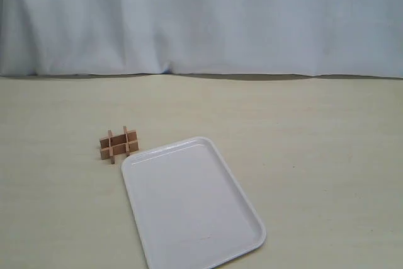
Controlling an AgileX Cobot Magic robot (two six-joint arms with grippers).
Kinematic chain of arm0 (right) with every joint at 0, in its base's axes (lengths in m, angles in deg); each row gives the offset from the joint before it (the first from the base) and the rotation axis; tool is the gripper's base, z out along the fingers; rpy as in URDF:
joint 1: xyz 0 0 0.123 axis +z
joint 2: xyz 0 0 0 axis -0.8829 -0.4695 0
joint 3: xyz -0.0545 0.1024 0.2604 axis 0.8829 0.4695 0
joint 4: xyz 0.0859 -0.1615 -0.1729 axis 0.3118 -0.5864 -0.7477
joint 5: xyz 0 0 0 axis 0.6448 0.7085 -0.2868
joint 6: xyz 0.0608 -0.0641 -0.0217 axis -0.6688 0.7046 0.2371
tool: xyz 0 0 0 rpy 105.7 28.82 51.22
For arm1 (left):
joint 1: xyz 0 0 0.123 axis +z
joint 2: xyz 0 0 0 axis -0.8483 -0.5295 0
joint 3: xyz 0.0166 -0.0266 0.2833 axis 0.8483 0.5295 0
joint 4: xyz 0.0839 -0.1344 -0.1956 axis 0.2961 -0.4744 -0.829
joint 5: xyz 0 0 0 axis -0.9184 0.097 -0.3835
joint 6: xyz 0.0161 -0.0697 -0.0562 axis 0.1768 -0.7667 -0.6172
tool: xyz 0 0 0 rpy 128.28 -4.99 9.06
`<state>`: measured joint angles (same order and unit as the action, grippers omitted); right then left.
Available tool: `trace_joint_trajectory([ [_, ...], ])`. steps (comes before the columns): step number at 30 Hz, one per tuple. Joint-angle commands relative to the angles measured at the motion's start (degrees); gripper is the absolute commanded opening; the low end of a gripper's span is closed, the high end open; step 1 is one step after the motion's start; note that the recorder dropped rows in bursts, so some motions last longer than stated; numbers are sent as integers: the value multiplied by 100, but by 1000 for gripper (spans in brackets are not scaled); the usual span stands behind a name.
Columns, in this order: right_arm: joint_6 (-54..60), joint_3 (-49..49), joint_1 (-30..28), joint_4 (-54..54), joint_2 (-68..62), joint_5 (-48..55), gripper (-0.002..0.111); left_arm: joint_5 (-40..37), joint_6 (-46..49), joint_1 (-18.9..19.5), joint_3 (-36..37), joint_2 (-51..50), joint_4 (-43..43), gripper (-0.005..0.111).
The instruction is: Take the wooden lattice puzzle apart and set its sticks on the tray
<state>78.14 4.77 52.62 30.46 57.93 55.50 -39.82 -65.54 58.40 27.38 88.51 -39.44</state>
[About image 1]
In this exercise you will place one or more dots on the white plastic tray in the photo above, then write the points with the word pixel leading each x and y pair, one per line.
pixel 188 207

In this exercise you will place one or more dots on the white cloth backdrop curtain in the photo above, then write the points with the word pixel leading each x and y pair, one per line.
pixel 111 37

